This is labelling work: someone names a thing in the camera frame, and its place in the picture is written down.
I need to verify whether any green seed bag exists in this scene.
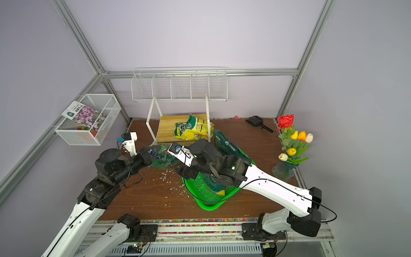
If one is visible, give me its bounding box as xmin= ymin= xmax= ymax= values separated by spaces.
xmin=148 ymin=144 xmax=180 ymax=169

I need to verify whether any green plastic basket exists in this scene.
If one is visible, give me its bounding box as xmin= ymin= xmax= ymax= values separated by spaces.
xmin=181 ymin=160 xmax=258 ymax=212

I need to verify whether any dark green fertilizer bag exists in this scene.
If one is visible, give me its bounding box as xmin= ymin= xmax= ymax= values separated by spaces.
xmin=214 ymin=129 xmax=254 ymax=165
xmin=201 ymin=173 xmax=227 ymax=197

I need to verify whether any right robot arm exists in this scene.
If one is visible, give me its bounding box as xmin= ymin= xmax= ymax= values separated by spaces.
xmin=168 ymin=139 xmax=322 ymax=241

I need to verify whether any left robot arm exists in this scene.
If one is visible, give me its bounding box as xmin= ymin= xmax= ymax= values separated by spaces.
xmin=43 ymin=146 xmax=158 ymax=257

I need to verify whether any white wooden shelf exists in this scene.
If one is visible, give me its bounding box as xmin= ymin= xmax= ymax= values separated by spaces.
xmin=146 ymin=94 xmax=213 ymax=147

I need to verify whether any yellow fertilizer bag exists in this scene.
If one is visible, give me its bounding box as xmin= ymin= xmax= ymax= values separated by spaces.
xmin=173 ymin=115 xmax=214 ymax=140

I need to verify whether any purple flower seed packet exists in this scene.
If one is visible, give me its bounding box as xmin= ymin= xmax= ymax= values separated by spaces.
xmin=61 ymin=101 xmax=107 ymax=131

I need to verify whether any black small shovel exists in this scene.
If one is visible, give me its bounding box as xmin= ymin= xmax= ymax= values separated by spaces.
xmin=246 ymin=116 xmax=274 ymax=133

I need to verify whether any artificial flower bouquet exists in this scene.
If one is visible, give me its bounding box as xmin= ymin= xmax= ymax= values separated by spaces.
xmin=277 ymin=115 xmax=314 ymax=168

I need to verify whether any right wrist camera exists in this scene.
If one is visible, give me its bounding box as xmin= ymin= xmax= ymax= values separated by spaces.
xmin=168 ymin=142 xmax=194 ymax=167

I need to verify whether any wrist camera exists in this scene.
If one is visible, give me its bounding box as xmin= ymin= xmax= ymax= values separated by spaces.
xmin=117 ymin=132 xmax=138 ymax=156
xmin=168 ymin=142 xmax=194 ymax=167

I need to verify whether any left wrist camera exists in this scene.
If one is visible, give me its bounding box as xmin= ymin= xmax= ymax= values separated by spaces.
xmin=117 ymin=132 xmax=138 ymax=156

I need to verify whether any white wire side basket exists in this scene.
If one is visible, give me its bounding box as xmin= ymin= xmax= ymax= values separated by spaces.
xmin=55 ymin=94 xmax=122 ymax=146

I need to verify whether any metal base rail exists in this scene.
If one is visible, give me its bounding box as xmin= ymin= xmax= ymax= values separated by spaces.
xmin=59 ymin=216 xmax=338 ymax=257

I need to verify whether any white wire wall rack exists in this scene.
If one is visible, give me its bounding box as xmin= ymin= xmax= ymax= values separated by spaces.
xmin=131 ymin=67 xmax=229 ymax=102

